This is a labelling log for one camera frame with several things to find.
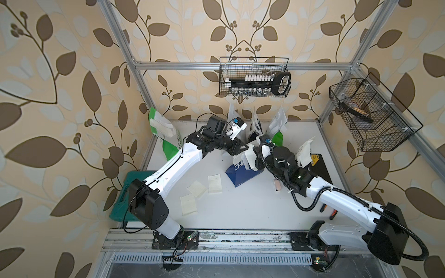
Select green plastic tool case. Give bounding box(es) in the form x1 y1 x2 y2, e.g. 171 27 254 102
110 171 155 222

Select large green white bag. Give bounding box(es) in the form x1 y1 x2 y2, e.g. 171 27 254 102
148 107 182 161

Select pink stapler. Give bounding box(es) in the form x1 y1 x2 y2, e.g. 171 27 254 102
274 180 282 192

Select black socket set holder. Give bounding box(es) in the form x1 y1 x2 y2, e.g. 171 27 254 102
223 72 292 97

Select orange handled pliers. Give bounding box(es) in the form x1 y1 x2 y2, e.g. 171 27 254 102
320 204 338 220

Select black wire basket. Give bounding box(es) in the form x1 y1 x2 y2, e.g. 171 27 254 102
329 73 424 152
219 56 292 100

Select black corrugated cable hose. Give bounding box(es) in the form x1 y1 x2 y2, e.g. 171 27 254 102
258 151 429 262

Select small blue paper bag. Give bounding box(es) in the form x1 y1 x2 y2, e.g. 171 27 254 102
226 153 263 188

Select black wire basket back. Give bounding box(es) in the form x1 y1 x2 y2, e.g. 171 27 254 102
219 56 292 100

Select dark navy small bag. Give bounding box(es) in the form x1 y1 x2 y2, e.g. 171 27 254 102
249 111 263 136

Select white paper bag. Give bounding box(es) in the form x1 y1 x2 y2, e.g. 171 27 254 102
228 104 239 122

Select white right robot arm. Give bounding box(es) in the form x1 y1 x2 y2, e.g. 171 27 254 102
247 136 417 265

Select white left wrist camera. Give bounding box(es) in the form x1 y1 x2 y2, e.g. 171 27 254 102
226 117 247 141

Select black wire basket right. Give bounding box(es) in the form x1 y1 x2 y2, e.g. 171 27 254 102
329 73 424 152

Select tool in right basket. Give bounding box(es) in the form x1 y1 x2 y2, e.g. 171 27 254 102
341 102 374 123

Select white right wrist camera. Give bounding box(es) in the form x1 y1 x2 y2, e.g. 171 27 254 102
260 139 275 161

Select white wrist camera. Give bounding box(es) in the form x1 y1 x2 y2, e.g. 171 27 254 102
226 117 247 141
260 139 275 161

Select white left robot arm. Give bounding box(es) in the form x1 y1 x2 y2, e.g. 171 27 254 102
126 116 248 241

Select small green paper bag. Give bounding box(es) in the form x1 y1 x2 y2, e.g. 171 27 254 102
265 105 289 147

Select black yellow flat case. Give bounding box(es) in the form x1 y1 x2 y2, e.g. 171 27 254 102
309 154 332 184

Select aluminium front rail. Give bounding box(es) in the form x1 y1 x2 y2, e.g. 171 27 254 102
101 229 337 257

